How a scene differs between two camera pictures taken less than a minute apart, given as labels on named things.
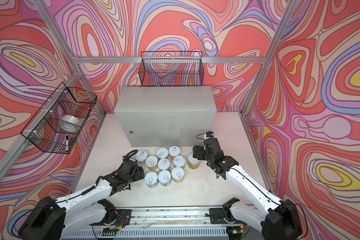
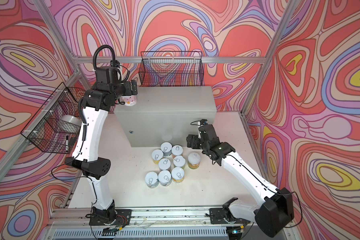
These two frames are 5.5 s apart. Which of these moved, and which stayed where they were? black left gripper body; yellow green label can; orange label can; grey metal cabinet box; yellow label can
Moved: yellow label can; black left gripper body
Stayed: grey metal cabinet box; yellow green label can; orange label can
